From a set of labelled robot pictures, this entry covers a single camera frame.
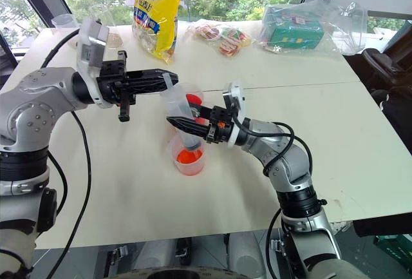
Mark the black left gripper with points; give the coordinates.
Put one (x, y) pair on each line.
(111, 82)

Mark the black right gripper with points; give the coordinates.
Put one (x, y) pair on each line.
(220, 124)

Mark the clear plastic syringe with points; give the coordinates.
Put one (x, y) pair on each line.
(178, 105)

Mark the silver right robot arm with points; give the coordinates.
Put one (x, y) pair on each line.
(289, 166)

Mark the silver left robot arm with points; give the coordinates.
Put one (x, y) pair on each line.
(35, 98)

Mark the clear cup with red liquid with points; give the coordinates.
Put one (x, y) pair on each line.
(190, 163)
(194, 98)

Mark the empty clear plastic cup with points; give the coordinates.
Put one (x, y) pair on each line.
(64, 21)

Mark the small clear container of grains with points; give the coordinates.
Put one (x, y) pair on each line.
(115, 40)

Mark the yellow snack bag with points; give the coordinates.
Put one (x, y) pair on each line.
(161, 11)

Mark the clear plastic measuring beaker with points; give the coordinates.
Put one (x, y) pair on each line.
(101, 13)

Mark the clear bag of wrapped snacks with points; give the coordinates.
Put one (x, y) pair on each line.
(225, 39)

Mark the green box in plastic bag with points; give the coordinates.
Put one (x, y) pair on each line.
(289, 31)

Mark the dark brown chair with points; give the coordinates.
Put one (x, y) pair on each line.
(383, 73)

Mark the green plastic crate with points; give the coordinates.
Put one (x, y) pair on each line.
(394, 248)

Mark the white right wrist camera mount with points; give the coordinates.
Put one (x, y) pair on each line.
(237, 98)

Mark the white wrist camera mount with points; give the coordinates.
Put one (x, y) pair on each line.
(237, 98)
(91, 50)

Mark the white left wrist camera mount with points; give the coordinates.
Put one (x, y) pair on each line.
(91, 50)

